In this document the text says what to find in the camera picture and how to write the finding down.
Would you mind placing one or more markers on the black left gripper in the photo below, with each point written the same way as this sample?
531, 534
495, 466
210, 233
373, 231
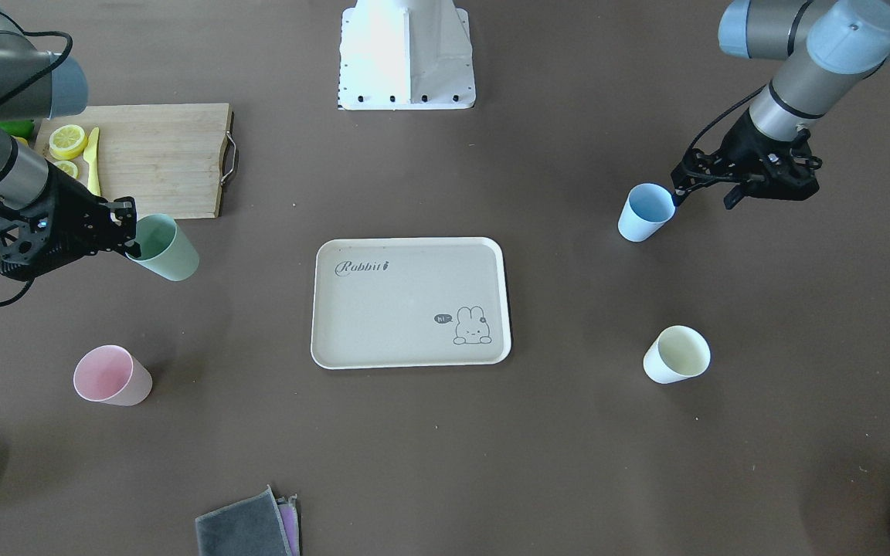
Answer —
744, 143

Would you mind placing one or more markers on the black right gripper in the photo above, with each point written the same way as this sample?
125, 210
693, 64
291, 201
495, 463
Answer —
76, 210

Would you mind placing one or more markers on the green plastic cup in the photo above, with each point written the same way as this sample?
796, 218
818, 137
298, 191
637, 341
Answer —
164, 248

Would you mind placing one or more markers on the blue plastic cup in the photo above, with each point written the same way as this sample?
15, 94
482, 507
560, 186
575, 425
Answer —
648, 207

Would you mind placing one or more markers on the pink plastic cup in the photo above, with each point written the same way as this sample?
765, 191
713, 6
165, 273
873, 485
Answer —
110, 374

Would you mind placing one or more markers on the cream plastic cup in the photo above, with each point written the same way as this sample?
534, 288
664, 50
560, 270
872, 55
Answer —
677, 354

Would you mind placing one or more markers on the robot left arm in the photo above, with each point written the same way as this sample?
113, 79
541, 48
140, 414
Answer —
825, 49

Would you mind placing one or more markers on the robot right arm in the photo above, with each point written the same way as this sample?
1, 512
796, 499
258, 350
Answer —
33, 85

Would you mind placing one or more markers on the beige rabbit tray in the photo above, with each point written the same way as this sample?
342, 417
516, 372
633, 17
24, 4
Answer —
410, 302

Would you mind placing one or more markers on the wooden cutting board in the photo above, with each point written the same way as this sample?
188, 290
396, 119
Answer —
169, 157

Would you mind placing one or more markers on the yellow plastic knife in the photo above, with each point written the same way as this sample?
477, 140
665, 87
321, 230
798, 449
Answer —
90, 156

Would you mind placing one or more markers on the lemon slice lower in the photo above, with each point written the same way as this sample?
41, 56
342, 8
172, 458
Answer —
68, 167

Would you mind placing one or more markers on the lemon slice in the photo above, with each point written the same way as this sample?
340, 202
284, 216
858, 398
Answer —
68, 167
67, 142

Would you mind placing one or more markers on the lemon slice upper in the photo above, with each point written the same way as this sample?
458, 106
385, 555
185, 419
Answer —
67, 142

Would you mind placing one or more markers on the green lime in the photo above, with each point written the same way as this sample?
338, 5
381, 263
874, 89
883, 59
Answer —
24, 129

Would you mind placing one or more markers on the grey folded cloth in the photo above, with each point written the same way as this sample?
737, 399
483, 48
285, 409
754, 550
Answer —
260, 525

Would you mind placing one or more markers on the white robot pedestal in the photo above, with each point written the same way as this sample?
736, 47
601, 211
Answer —
405, 55

